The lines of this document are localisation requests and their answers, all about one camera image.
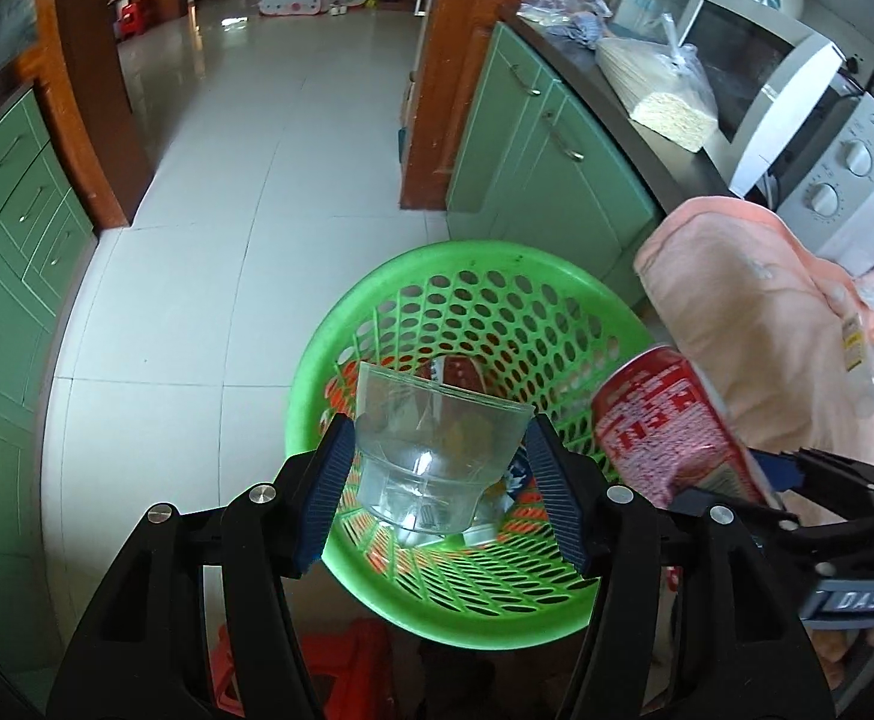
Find clear bottle yellow label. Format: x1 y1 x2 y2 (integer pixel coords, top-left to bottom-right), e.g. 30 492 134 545
840 307 874 421

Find green drawer cabinet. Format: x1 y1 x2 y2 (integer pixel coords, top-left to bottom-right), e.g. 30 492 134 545
0 84 102 563

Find clear plastic cup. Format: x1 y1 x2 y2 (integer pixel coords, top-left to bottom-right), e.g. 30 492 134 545
353 361 537 548

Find pink printed blanket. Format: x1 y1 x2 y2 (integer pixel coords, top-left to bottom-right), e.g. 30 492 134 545
633 196 874 533

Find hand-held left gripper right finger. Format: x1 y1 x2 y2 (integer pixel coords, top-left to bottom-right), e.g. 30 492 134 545
522 414 835 720

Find wooden door frame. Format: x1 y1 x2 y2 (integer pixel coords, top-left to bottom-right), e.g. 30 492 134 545
399 0 516 212
32 0 154 230

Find green plastic basket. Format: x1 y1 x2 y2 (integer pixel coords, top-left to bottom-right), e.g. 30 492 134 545
285 240 666 647

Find red drink can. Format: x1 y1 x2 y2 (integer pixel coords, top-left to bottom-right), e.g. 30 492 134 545
416 356 492 397
591 343 783 512

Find green kitchen cabinet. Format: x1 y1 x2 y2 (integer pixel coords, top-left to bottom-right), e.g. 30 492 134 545
446 21 664 308

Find bag of dried noodles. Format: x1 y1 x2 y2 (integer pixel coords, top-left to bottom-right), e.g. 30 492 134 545
594 13 720 152

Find white microwave oven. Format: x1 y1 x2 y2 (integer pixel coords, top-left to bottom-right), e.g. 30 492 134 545
678 0 874 267

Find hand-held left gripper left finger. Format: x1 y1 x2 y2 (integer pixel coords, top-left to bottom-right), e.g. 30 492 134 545
47 414 355 720

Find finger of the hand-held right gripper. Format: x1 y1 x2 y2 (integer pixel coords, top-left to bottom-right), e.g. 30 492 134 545
747 447 874 494
669 486 801 537

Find red plastic stool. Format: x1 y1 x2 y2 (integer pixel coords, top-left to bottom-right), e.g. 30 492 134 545
208 616 402 720
116 2 159 40

